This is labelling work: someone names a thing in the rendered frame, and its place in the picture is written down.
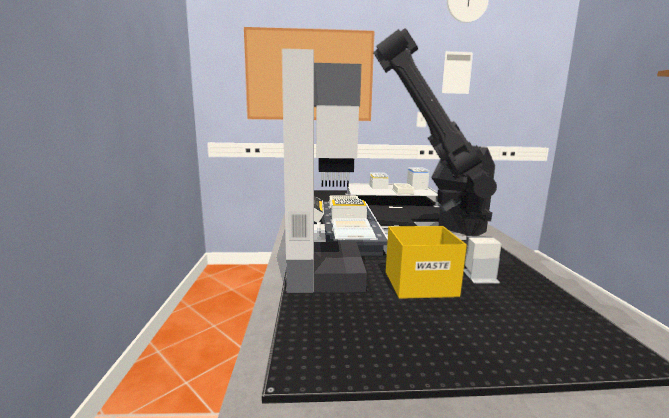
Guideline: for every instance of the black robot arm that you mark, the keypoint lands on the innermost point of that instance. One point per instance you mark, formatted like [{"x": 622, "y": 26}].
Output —
[{"x": 468, "y": 160}]

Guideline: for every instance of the white box with label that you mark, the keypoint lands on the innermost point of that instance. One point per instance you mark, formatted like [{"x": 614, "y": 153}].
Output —
[{"x": 482, "y": 259}]

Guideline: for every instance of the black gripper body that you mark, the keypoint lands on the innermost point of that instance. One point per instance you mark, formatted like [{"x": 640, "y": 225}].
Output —
[{"x": 483, "y": 213}]

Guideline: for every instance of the yellow open-top bin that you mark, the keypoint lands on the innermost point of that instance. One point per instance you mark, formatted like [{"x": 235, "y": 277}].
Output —
[{"x": 424, "y": 261}]

